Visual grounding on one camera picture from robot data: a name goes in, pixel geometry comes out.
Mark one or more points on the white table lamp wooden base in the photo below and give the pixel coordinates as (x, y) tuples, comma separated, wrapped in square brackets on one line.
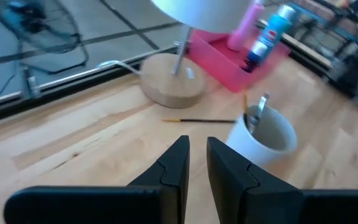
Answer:
[(172, 84)]

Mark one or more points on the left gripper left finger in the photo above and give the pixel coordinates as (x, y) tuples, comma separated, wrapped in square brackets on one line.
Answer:
[(166, 193)]

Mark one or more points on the beige paper cup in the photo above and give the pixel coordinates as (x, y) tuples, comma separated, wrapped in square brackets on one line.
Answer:
[(259, 152)]

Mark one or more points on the pink plastic tray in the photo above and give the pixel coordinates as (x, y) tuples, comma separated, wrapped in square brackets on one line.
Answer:
[(225, 65)]

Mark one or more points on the small purple paint bottle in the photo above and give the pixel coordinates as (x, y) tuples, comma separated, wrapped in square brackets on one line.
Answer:
[(253, 59)]

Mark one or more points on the large pink paint bottle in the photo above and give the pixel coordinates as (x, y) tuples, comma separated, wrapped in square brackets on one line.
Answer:
[(244, 31)]

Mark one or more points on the black paintbrush gold ferrule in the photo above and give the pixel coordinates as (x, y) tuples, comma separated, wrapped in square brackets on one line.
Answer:
[(204, 120)]

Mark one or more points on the black paintbrush silver ferrule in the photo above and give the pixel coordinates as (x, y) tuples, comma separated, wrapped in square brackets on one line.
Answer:
[(258, 115)]

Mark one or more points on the large teal paint bottle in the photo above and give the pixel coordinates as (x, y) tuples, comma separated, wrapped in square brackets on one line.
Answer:
[(275, 28)]

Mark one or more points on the black floor fan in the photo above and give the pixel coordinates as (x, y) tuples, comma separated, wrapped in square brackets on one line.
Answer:
[(42, 25)]

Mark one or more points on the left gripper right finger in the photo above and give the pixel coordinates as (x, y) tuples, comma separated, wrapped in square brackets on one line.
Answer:
[(244, 193)]

